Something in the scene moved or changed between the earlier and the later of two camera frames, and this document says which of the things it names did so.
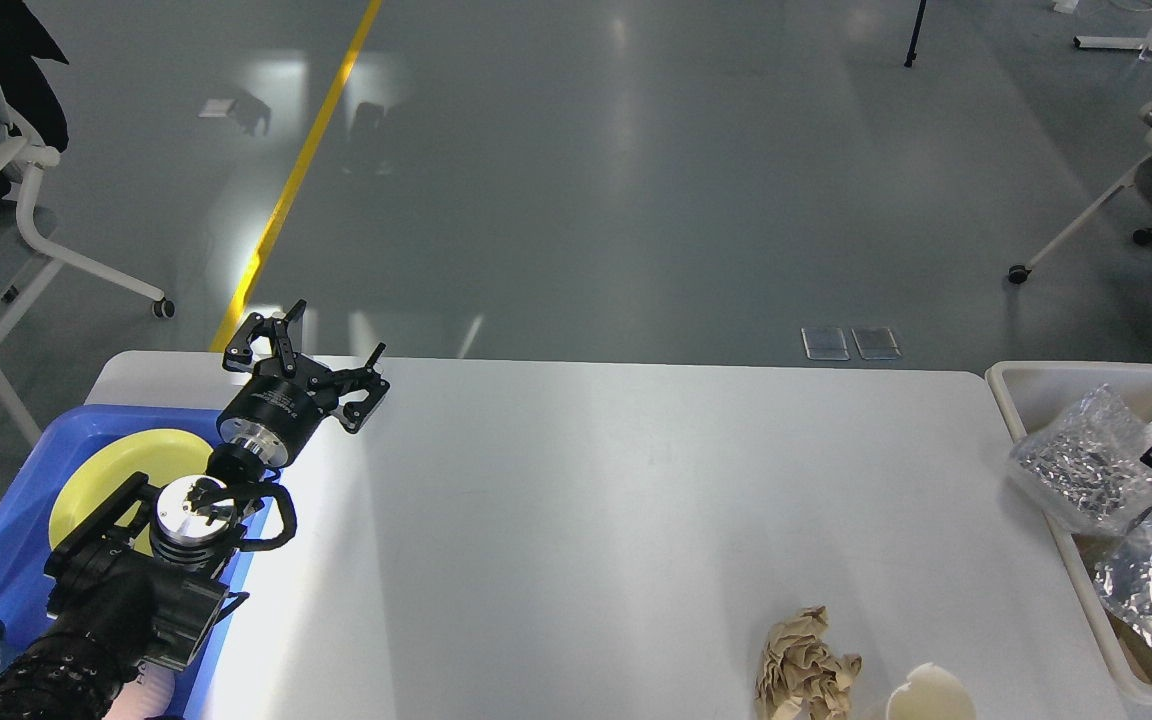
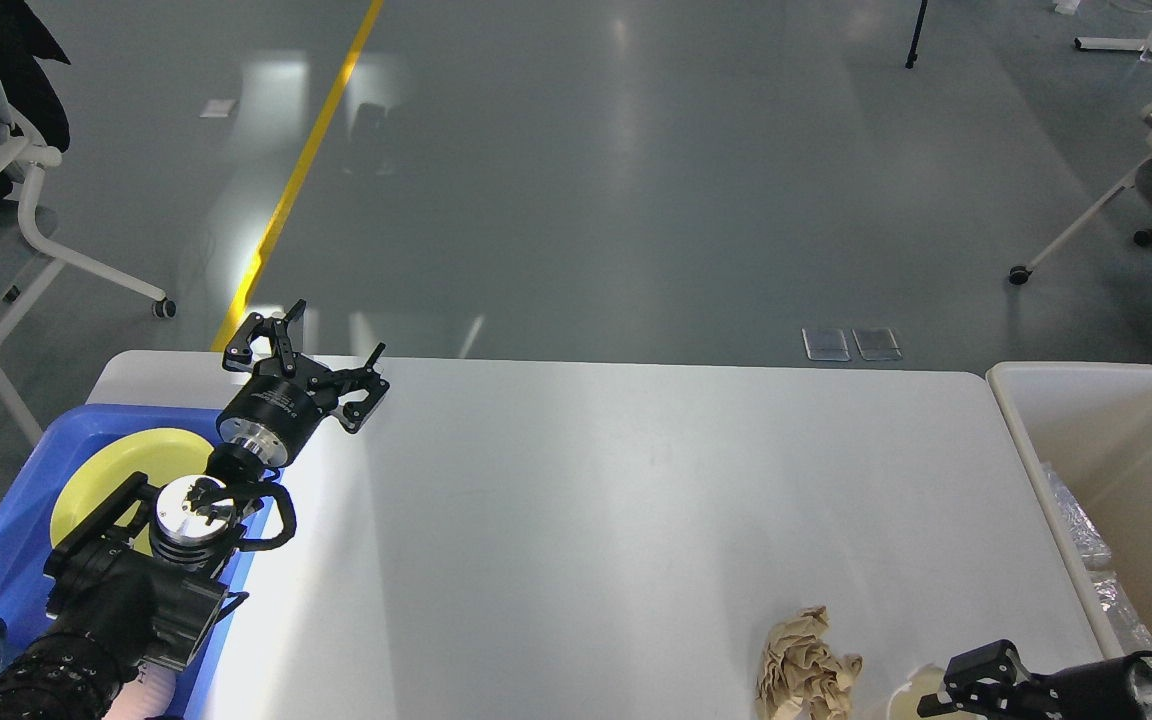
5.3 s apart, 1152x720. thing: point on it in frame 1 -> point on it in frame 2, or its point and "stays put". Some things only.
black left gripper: x=288 y=393 stays put
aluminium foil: x=1086 y=468 -> x=1088 y=537
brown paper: x=801 y=676 stays put
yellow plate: x=158 y=454 stays put
